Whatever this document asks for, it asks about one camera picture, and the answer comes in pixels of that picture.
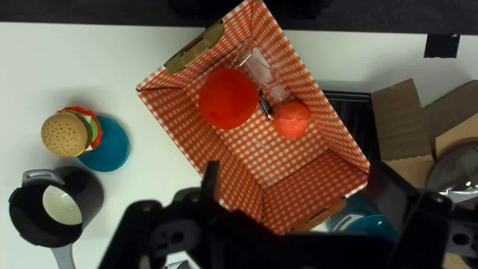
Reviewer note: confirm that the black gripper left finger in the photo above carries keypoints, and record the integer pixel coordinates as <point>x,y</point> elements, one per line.
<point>150,233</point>

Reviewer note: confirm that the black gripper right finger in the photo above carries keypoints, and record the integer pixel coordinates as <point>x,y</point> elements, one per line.
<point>438,233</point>

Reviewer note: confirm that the dark grey round lid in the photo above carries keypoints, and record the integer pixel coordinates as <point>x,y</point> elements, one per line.
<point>458,169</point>

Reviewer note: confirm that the light blue pot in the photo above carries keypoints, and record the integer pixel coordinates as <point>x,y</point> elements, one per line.
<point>371,224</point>

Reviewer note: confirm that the brown cardboard box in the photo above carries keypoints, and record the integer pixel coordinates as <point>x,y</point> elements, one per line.
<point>398,120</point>

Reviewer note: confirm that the orange white checkered box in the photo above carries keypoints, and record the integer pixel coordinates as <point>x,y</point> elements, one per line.
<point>278,164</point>

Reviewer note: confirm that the teal frying pan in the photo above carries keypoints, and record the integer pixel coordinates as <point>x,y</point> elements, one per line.
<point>113,150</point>

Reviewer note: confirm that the black ribbed panel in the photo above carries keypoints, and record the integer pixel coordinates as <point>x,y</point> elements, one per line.
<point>352,120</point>

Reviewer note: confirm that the orange round toy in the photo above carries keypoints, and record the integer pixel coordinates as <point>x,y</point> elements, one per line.
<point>292,120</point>

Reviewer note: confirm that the black table clamp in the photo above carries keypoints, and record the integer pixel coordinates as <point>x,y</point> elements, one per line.
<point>441,45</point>

